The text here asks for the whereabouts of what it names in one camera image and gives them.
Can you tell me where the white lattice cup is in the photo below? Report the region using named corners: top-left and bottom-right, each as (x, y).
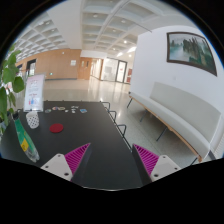
top-left (26, 111), bottom-right (39, 129)

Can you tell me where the white sign stand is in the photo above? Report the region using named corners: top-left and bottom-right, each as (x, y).
top-left (23, 74), bottom-right (45, 112)

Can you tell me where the green potted plant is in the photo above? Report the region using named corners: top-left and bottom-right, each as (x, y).
top-left (0, 45), bottom-right (25, 135)

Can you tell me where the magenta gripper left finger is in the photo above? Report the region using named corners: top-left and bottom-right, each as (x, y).
top-left (42, 143), bottom-right (90, 181)

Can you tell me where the blue sticker card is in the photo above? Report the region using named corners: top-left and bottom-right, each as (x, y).
top-left (80, 109), bottom-right (87, 113)

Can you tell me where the black chair frame middle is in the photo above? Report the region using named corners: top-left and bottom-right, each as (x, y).
top-left (108, 110), bottom-right (117, 123)

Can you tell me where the long white bench sofa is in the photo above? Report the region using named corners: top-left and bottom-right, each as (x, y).
top-left (129, 82), bottom-right (224, 161)

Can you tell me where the red round coaster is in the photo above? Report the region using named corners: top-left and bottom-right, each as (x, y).
top-left (49, 123), bottom-right (63, 133)

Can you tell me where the green plastic water bottle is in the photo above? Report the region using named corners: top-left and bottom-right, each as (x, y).
top-left (13, 112), bottom-right (40, 162)

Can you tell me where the black chair frame near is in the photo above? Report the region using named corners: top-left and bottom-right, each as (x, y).
top-left (116, 124), bottom-right (131, 148)

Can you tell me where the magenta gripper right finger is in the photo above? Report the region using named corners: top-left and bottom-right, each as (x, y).
top-left (132, 144), bottom-right (180, 182)

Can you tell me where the black chair frame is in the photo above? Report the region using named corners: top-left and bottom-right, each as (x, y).
top-left (100, 101), bottom-right (111, 110)
top-left (116, 124), bottom-right (131, 148)
top-left (108, 110), bottom-right (117, 123)

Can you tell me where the colourful round coaster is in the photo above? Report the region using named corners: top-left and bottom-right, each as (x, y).
top-left (52, 106), bottom-right (65, 111)

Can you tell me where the framed landscape painting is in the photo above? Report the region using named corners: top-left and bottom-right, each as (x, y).
top-left (167, 32), bottom-right (217, 76)

